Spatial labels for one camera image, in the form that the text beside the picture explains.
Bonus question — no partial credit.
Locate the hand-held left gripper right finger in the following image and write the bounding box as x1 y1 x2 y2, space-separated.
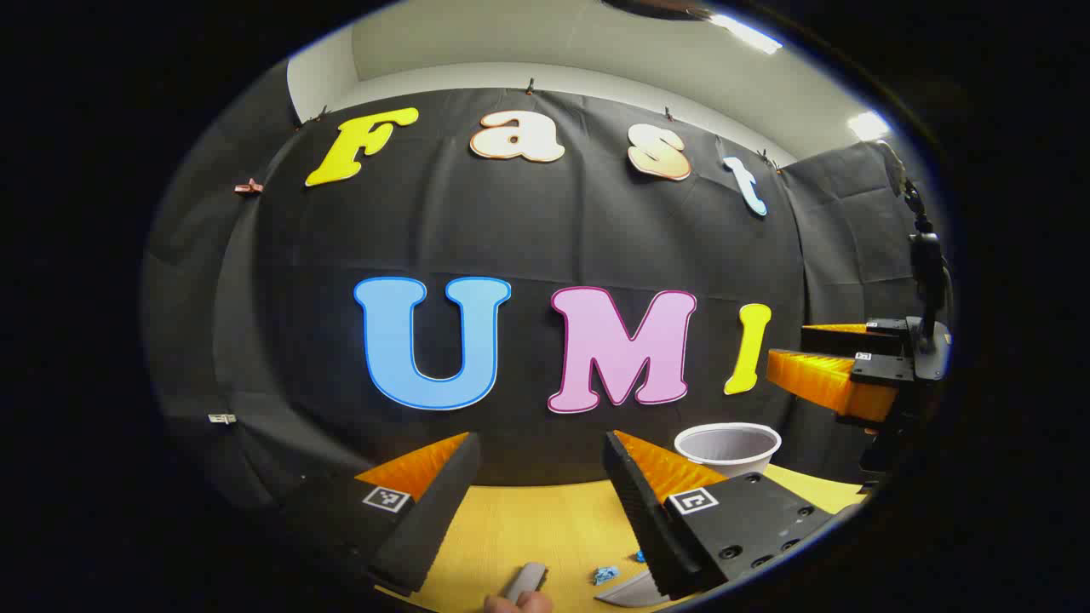
602 430 840 602

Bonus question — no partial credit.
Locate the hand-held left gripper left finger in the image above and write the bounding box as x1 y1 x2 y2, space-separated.
272 432 483 597

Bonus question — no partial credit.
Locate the grey dustpan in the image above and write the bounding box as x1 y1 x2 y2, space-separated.
594 569 674 609

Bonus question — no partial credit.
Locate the white ribbed garbage bin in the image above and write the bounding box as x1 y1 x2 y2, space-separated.
674 422 783 479

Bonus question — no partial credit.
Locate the small grey broom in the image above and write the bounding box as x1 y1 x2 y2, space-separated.
502 561 548 604

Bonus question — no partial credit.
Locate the wooden desktop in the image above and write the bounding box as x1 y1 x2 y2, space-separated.
375 464 869 613

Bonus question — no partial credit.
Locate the long ceiling light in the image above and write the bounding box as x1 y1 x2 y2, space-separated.
711 13 783 54

